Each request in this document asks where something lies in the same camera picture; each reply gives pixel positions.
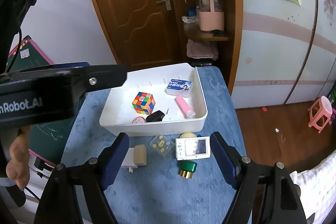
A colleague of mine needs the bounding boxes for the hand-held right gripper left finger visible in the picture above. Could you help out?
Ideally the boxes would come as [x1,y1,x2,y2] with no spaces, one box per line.
[39,132,130,224]

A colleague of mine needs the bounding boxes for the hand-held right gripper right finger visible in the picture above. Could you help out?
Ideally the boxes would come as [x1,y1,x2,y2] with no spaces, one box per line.
[210,132,306,224]

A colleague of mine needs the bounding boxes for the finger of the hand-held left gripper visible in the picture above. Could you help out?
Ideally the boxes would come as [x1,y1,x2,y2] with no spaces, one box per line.
[72,64,128,101]

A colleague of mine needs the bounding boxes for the white charger plug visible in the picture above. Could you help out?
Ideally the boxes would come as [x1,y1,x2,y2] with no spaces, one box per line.
[121,148,139,173]

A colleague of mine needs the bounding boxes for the beige rectangular block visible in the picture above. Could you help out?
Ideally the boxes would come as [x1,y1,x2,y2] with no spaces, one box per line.
[134,144,147,167]

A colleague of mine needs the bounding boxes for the white plastic storage bin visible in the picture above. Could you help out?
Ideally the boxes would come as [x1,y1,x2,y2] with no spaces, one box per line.
[99,63,208,138]

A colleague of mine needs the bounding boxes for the white device with screen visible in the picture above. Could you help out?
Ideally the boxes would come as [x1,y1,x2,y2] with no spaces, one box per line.
[175,136,211,161]

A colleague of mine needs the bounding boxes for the green gadget with gold teeth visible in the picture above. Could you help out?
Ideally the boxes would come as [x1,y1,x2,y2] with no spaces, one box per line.
[178,160,197,178]

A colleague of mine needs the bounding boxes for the multicoloured puzzle cube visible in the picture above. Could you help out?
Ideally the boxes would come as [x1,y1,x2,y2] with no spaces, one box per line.
[132,92,156,114]

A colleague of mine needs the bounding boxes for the small clear plastic box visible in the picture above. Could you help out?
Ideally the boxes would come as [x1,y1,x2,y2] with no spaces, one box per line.
[149,135,176,159]

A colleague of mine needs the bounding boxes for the black charger plug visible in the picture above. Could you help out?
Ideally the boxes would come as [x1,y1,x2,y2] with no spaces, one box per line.
[146,110,165,123]

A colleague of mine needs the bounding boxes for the pink tube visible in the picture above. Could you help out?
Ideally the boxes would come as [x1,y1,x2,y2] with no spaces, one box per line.
[175,95,196,119]

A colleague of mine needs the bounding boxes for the clear floss pick box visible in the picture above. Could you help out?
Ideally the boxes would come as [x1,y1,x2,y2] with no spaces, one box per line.
[165,79,194,97]

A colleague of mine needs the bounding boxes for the person's left hand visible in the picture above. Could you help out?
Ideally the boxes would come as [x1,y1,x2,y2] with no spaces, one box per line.
[6,126,32,190]

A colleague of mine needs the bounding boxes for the black easel knob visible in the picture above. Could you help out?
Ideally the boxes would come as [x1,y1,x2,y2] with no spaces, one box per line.
[34,157,57,170]

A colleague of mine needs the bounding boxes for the blue plush table cover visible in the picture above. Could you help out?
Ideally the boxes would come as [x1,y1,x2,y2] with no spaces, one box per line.
[63,65,248,224]

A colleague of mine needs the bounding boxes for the brown wooden door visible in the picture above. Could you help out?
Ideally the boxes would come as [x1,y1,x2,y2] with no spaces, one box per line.
[80,0,179,69]

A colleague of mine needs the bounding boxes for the white dotted blanket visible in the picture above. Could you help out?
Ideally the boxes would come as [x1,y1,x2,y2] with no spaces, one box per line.
[289,151,336,224]

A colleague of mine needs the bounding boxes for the folded pink towels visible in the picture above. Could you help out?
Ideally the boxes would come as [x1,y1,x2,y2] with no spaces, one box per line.
[186,40,219,60]

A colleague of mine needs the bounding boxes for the white packet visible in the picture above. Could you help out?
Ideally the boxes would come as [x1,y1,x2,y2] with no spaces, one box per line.
[182,15,199,24]

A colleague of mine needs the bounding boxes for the pink plastic stool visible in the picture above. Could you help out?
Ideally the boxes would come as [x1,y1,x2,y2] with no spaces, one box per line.
[308,97,332,134]

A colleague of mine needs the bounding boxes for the floral sliding wardrobe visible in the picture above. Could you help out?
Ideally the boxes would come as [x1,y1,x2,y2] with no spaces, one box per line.
[231,0,336,109]

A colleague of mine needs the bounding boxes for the wooden corner shelf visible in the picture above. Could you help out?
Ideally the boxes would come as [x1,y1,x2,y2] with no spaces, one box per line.
[171,0,243,93]

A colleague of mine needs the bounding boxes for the green chalkboard with pink frame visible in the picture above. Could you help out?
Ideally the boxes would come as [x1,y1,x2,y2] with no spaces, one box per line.
[5,35,88,169]

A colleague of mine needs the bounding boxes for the metal door handle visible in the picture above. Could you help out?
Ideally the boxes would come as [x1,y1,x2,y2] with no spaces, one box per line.
[156,0,172,10]

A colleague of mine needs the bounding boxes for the pink basket with handle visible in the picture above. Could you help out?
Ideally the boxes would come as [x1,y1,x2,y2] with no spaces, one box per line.
[198,0,225,31]

